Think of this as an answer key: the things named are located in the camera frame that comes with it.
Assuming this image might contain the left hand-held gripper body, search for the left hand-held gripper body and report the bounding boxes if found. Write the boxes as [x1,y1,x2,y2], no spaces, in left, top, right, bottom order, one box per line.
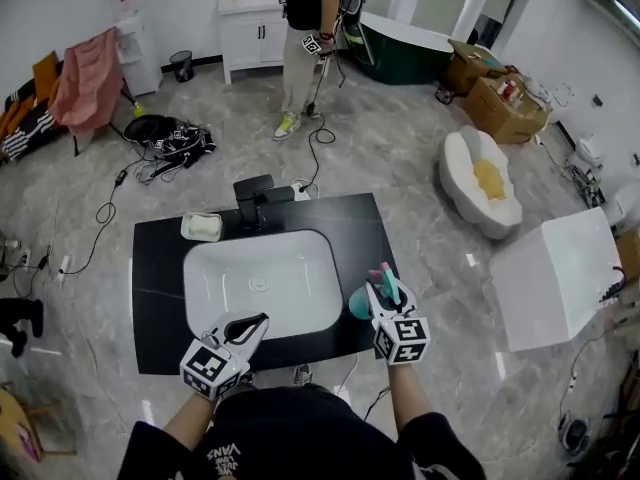
[179,330,251,402]

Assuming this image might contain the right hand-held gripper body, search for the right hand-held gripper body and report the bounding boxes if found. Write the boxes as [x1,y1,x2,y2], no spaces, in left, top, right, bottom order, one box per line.
[372,307,433,367]

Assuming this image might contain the person's left forearm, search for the person's left forearm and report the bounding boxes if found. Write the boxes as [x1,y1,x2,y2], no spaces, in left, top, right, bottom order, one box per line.
[159,391,219,452]

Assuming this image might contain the person's right forearm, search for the person's right forearm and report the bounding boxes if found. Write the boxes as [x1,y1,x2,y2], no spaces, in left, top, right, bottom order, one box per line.
[387,361,437,442]

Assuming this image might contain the white sink basin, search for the white sink basin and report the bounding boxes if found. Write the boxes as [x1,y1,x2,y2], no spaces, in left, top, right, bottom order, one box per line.
[182,229,345,342]

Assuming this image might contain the black table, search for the black table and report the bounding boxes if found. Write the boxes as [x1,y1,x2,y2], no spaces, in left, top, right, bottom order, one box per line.
[130,192,401,377]

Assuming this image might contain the white soap dish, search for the white soap dish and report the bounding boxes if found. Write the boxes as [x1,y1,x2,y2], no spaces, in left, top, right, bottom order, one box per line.
[180,211,223,243]

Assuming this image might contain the person's black shirt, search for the person's black shirt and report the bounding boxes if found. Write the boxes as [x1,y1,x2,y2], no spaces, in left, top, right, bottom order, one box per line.
[117,384,486,480]

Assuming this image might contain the black faucet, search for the black faucet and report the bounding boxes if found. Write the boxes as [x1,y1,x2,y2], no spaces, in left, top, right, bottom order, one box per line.
[232,173,294,232]

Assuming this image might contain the white shell-shaped chair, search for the white shell-shaped chair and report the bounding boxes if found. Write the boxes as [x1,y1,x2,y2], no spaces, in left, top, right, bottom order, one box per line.
[438,125,524,241]

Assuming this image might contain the white power strip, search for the white power strip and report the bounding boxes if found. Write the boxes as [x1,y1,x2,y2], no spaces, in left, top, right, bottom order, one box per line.
[290,177,319,202]

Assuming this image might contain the white square cabinet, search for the white square cabinet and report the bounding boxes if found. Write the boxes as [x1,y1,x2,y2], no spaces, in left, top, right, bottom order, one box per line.
[488,206,624,354]

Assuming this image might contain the black round device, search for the black round device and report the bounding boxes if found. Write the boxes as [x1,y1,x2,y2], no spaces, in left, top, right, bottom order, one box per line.
[559,417,592,455]

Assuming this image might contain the large cardboard box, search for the large cardboard box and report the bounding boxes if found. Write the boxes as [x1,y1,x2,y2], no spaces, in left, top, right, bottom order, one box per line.
[462,75,552,145]

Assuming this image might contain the small cardboard box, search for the small cardboard box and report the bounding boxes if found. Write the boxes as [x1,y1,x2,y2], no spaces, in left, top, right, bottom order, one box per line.
[444,39,507,97]

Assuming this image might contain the green bathtub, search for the green bathtub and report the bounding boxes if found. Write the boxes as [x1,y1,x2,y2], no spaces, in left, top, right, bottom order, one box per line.
[349,10,454,86]

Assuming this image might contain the black waste bin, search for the black waste bin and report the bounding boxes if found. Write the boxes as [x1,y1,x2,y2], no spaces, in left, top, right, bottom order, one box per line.
[168,50,196,84]

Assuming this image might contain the pink cloth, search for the pink cloth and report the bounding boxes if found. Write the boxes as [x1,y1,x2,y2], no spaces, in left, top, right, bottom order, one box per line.
[49,27,124,137]

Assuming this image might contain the striped black white cloth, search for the striped black white cloth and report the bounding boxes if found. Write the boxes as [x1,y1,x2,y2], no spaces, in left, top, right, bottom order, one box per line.
[0,110,64,163]

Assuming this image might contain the white vanity cabinet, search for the white vanity cabinet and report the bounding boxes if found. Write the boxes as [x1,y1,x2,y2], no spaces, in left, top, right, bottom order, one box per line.
[217,0,301,86]

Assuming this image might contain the white water dispenser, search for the white water dispenser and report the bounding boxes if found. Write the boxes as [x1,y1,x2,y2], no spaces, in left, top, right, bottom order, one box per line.
[110,0,164,97]

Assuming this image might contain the orange cushion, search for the orange cushion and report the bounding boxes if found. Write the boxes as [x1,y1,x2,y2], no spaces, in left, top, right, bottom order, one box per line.
[32,51,59,105]

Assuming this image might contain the black power cable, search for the black power cable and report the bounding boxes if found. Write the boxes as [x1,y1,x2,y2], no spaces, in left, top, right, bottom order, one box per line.
[298,57,349,194]

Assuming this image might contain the pile of black cables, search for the pile of black cables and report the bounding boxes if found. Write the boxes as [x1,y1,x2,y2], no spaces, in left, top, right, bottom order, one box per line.
[123,114,217,170]

